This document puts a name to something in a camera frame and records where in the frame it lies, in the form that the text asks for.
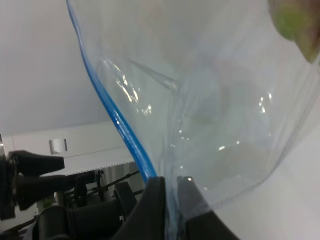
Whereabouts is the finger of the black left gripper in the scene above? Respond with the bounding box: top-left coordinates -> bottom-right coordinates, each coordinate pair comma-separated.
11,150 -> 65,177
17,175 -> 73,211

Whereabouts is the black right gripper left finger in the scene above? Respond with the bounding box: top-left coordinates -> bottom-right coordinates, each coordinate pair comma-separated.
113,177 -> 166,240

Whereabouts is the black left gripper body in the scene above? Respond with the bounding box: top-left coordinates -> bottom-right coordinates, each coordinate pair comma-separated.
0,150 -> 20,220

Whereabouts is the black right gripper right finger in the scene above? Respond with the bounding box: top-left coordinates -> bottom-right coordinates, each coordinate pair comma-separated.
177,176 -> 238,240

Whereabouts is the clear zip bag blue seal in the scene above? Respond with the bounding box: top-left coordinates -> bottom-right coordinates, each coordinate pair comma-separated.
66,0 -> 320,240

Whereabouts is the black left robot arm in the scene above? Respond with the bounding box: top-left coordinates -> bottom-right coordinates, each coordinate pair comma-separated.
0,150 -> 143,240

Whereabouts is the purple eggplant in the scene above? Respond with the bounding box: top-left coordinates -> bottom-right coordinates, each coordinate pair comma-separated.
268,0 -> 320,63

